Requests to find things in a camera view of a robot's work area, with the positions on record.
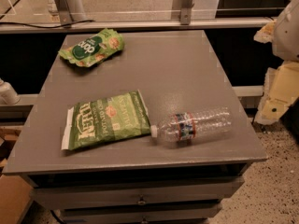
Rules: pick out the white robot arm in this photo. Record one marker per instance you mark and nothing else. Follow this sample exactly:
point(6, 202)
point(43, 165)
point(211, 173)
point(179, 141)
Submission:
point(281, 85)

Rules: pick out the clear plastic water bottle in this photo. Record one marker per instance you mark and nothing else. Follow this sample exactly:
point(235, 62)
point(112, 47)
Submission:
point(192, 125)

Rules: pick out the green Kettle chips bag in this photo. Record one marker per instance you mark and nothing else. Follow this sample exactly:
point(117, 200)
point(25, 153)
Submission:
point(105, 120)

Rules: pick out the grey drawer cabinet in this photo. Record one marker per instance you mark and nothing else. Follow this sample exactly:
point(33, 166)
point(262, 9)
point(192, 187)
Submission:
point(175, 72)

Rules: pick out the green snack bag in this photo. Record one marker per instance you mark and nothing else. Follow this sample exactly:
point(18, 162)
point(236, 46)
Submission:
point(94, 49)

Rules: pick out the lower grey drawer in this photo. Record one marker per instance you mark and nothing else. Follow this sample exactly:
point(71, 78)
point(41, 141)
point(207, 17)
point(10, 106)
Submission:
point(147, 214)

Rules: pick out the grey drawer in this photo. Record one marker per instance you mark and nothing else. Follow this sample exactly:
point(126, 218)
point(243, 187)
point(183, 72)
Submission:
point(147, 214)
point(175, 191)

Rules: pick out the upper grey drawer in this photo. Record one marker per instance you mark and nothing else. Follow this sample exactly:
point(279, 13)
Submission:
point(175, 191)

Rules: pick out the white pipe fitting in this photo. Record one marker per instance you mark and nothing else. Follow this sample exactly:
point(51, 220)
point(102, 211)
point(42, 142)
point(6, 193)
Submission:
point(7, 93)

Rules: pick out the cardboard box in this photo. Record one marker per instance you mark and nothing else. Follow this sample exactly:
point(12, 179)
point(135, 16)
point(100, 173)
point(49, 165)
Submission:
point(14, 191)

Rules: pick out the right metal bracket post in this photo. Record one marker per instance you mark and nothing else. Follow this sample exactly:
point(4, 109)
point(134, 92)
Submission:
point(182, 11)

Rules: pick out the metal bracket post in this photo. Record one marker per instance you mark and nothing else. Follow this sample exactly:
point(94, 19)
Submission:
point(63, 11)
point(182, 11)

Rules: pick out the horizontal metal rail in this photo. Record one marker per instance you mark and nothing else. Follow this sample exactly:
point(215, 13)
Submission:
point(132, 26)

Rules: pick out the left metal bracket post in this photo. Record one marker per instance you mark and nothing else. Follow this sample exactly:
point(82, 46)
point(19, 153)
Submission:
point(63, 11)

